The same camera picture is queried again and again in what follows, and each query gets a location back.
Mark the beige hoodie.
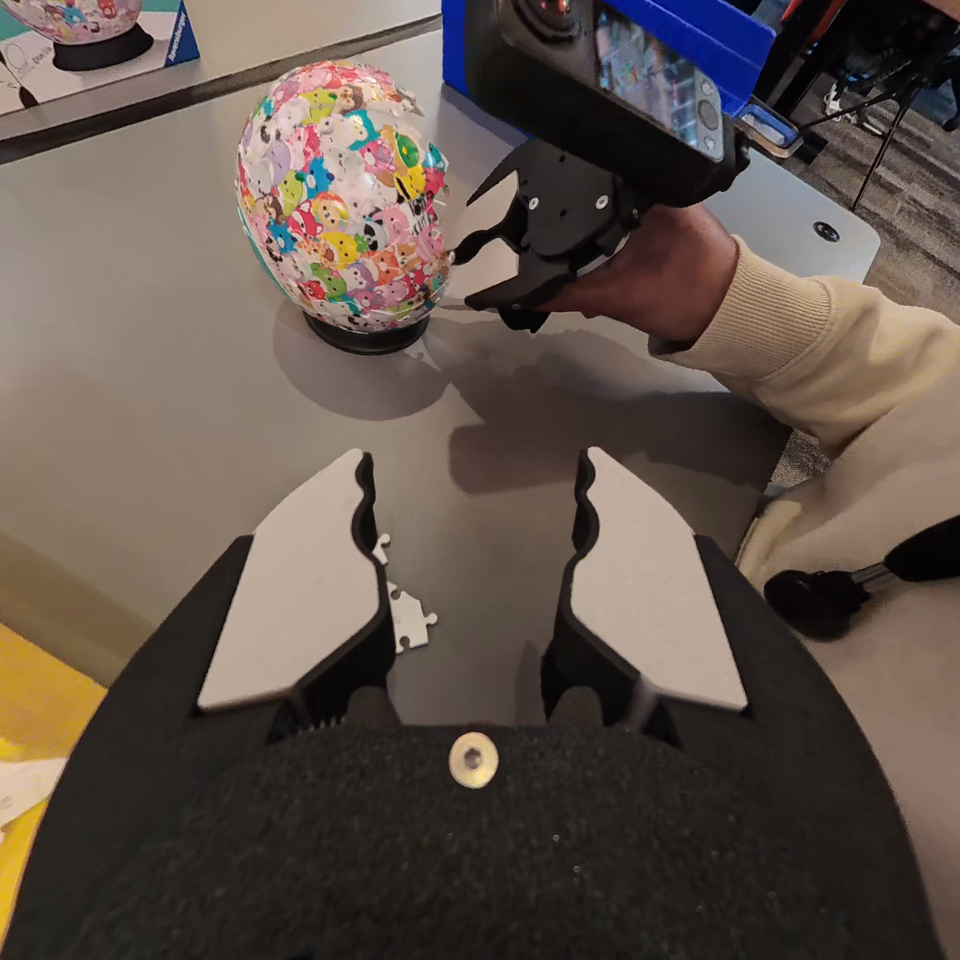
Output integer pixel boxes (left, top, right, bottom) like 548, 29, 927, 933
735, 420, 960, 960

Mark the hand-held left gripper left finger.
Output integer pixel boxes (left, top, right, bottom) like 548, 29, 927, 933
198, 450, 396, 718

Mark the person's right hand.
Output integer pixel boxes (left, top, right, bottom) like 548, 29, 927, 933
537, 203, 739, 349

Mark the yellow plastic bin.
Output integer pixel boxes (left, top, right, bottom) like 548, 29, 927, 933
0, 623, 109, 939

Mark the blue plastic bin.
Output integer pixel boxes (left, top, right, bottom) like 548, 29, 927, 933
440, 0, 804, 159

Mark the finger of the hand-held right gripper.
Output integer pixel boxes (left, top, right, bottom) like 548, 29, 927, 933
458, 248, 559, 313
450, 168, 523, 268

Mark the colourful puzzle ball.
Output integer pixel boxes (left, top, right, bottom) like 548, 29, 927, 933
234, 60, 454, 334

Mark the black lanyard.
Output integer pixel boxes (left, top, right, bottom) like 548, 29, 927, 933
765, 518, 960, 642

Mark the black ball stand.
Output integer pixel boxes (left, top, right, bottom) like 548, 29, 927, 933
305, 308, 433, 357

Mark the person's right forearm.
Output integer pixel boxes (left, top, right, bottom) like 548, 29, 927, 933
650, 237, 960, 459

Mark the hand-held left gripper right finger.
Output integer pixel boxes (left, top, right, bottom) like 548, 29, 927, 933
543, 447, 748, 718

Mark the puzzle box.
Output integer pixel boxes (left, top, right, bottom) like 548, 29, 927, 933
0, 0, 201, 117

